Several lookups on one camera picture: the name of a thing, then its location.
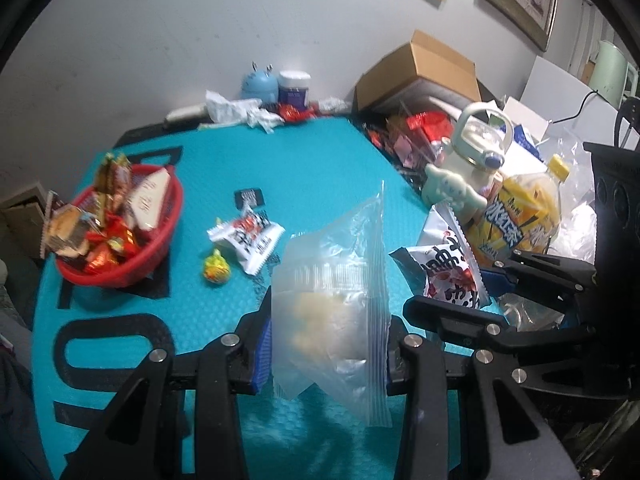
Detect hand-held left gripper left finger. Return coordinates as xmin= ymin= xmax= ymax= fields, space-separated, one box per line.
xmin=62 ymin=310 xmax=273 ymax=480

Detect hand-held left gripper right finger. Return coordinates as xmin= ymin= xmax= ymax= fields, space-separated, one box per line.
xmin=387 ymin=316 xmax=581 ymax=480

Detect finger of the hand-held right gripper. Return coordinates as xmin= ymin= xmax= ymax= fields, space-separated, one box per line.
xmin=402 ymin=295 xmax=596 ymax=396
xmin=482 ymin=249 xmax=598 ymax=306

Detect large white red snack packet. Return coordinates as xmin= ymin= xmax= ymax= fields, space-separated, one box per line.
xmin=389 ymin=202 xmax=490 ymax=311

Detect clear zip bag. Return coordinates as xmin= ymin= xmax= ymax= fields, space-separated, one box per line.
xmin=270 ymin=180 xmax=393 ymax=428

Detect red plastic basket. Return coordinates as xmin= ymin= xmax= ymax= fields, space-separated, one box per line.
xmin=52 ymin=164 xmax=185 ymax=288

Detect yellow drink bottle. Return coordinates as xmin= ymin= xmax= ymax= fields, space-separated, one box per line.
xmin=462 ymin=155 xmax=571 ymax=268

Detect clear plastic bags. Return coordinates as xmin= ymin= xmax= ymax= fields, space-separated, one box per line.
xmin=542 ymin=135 xmax=598 ymax=261

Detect yellow wrapped lollipop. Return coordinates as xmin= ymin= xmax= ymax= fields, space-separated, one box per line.
xmin=201 ymin=249 xmax=232 ymax=283

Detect cream cartoon water bottle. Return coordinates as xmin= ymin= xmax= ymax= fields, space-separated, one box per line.
xmin=420 ymin=102 xmax=516 ymax=223

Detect blue white packet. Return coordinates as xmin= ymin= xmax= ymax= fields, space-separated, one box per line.
xmin=512 ymin=125 xmax=543 ymax=156

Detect small white box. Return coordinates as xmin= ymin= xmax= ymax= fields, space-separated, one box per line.
xmin=500 ymin=95 xmax=551 ymax=143

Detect white board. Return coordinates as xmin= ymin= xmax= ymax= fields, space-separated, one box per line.
xmin=520 ymin=55 xmax=621 ymax=126

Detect small black packet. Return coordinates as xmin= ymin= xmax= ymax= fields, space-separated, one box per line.
xmin=234 ymin=187 xmax=266 ymax=208

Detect pile of red packets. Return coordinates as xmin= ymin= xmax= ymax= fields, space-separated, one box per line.
xmin=365 ymin=115 xmax=431 ymax=171

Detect red gift box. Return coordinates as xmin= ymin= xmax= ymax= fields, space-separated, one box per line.
xmin=405 ymin=111 xmax=451 ymax=143

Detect white triangular sandwich packet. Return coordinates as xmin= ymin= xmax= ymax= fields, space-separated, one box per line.
xmin=127 ymin=167 xmax=173 ymax=233

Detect open cardboard box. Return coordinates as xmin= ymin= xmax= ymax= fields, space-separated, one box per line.
xmin=354 ymin=30 xmax=483 ymax=113

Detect red candy wrapper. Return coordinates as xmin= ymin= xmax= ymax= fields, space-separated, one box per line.
xmin=277 ymin=102 xmax=318 ymax=123

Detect crumpled white tissue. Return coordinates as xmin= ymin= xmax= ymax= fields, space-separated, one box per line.
xmin=205 ymin=90 xmax=263 ymax=126

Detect white remote control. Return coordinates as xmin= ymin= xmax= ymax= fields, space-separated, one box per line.
xmin=165 ymin=104 xmax=208 ymax=123

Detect dark cloth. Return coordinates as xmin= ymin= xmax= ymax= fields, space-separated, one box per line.
xmin=0 ymin=260 xmax=51 ymax=480

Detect purple jar white lid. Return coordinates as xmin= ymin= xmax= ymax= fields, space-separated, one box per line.
xmin=277 ymin=70 xmax=312 ymax=107

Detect blue round cartoon gadget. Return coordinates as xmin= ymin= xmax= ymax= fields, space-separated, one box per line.
xmin=241 ymin=61 xmax=278 ymax=103

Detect black cable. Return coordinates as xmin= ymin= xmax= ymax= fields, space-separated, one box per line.
xmin=547 ymin=89 xmax=618 ymax=125

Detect wall hatch with cardboard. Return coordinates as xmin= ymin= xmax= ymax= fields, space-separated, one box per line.
xmin=0 ymin=185 xmax=51 ymax=261

